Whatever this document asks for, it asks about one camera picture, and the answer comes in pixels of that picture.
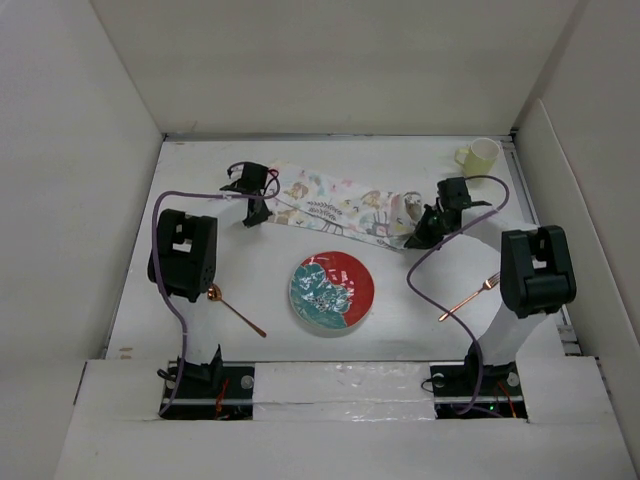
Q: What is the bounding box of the floral white cloth napkin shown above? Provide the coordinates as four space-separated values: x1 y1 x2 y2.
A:
267 162 424 250

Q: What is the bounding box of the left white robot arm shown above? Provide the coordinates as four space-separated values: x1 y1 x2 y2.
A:
147 161 281 363

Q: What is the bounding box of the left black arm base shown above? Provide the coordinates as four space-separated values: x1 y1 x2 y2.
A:
156 359 255 421

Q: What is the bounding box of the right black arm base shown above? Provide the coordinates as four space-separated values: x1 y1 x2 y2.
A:
421 352 528 420

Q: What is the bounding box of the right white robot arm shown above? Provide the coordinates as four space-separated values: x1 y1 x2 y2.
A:
404 177 577 394

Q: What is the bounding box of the pale yellow mug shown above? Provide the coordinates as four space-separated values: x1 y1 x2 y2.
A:
454 138 501 178

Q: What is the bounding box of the copper fork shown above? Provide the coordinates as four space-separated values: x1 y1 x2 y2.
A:
438 273 500 322

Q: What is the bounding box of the copper spoon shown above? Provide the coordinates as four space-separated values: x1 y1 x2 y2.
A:
207 283 267 338

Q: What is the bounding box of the red and teal plate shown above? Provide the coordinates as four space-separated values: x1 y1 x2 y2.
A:
288 251 375 337

